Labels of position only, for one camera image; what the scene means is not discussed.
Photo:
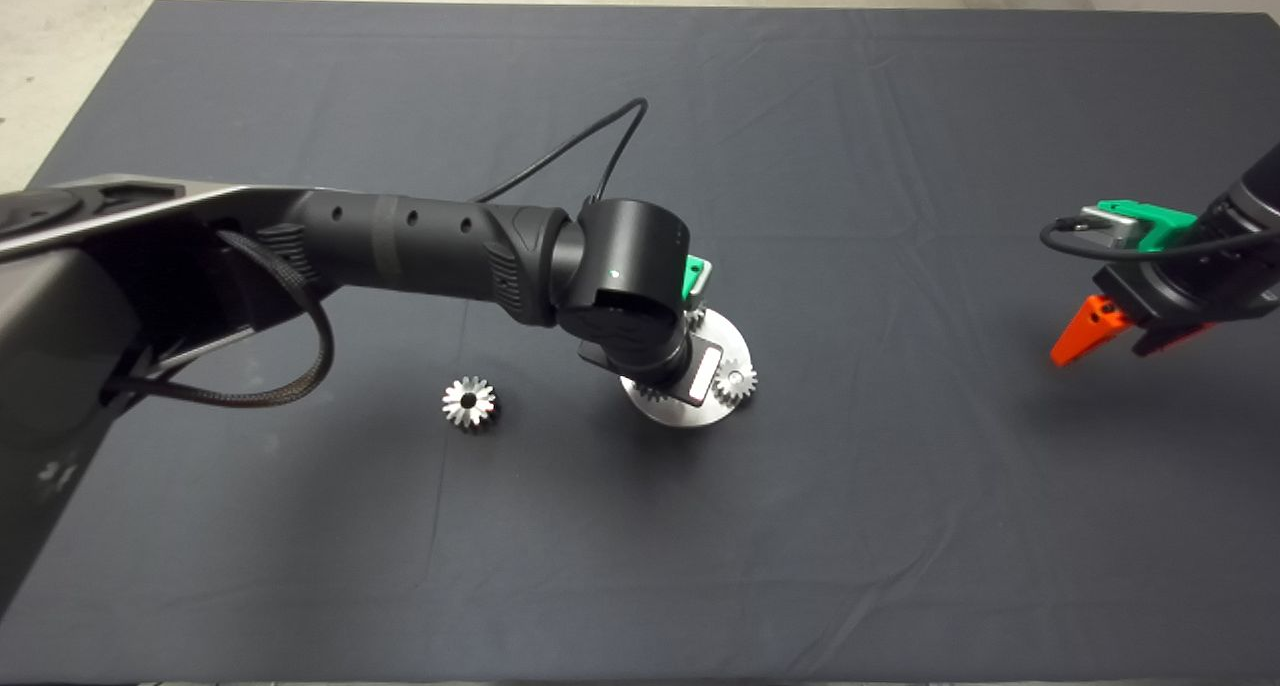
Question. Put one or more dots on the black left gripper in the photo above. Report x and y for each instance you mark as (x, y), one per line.
(690, 366)

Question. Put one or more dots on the dark grey table cloth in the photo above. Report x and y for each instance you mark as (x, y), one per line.
(900, 516)

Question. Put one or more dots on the small steel gear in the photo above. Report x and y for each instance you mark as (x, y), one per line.
(652, 394)
(738, 381)
(696, 318)

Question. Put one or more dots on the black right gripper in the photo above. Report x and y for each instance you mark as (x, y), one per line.
(1180, 291)

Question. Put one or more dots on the round metal plate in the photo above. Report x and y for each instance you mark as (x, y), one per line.
(690, 413)

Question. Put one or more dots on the large steel gear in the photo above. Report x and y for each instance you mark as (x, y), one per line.
(486, 407)

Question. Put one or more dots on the silver right camera box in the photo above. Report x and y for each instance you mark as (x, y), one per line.
(1115, 228)

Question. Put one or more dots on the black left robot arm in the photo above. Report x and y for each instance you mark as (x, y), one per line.
(400, 246)

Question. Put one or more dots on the green left camera mount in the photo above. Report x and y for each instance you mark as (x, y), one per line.
(692, 278)

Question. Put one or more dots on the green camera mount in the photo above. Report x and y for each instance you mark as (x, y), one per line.
(692, 278)
(1150, 226)

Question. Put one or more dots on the green right camera mount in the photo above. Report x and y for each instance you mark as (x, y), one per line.
(1150, 226)

